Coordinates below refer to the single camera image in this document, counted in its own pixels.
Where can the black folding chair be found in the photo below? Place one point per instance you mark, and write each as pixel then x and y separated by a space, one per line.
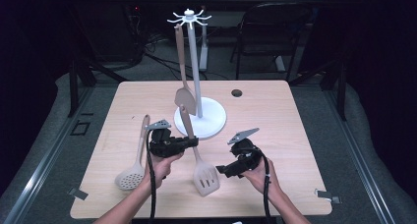
pixel 272 27

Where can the aluminium floor rail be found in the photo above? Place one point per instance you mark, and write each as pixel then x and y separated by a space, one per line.
pixel 42 161
pixel 359 158

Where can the black metal frame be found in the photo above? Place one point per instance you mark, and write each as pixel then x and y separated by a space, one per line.
pixel 73 86
pixel 341 93

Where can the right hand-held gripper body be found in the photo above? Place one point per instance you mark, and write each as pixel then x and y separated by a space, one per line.
pixel 247 155

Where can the beige perforated skimmer spoon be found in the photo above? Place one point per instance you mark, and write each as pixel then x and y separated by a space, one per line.
pixel 131 179

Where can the beige solid spatula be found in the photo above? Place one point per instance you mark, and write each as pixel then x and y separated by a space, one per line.
pixel 185 99

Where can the beige slotted spatula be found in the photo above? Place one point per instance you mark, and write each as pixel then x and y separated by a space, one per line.
pixel 206 181

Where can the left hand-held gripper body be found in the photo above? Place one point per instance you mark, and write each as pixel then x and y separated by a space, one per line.
pixel 162 143

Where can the grey tape strip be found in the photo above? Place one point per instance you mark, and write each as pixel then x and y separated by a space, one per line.
pixel 326 195
pixel 77 193

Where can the white utensil rack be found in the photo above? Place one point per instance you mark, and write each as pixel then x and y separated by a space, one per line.
pixel 206 119

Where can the person's right hand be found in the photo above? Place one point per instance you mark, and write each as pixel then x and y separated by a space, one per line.
pixel 260 179

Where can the person's left hand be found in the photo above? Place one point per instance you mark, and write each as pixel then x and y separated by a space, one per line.
pixel 160 171

